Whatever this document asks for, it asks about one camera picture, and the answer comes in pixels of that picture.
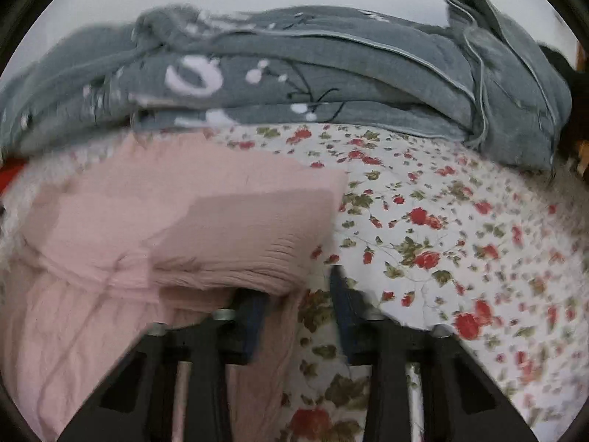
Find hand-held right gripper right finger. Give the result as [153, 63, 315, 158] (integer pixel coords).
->
[329, 264, 539, 442]

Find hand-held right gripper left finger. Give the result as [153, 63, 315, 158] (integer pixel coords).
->
[57, 292, 272, 442]

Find pink knit sweater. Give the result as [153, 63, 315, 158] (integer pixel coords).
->
[0, 133, 350, 442]

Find floral bed sheet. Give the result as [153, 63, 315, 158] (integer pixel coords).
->
[0, 122, 587, 442]

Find grey patterned quilt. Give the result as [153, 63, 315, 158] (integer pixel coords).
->
[0, 0, 574, 176]

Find red cloth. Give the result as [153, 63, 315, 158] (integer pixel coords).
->
[0, 159, 26, 189]

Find dark cloth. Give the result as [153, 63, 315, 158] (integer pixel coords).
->
[538, 46, 581, 84]

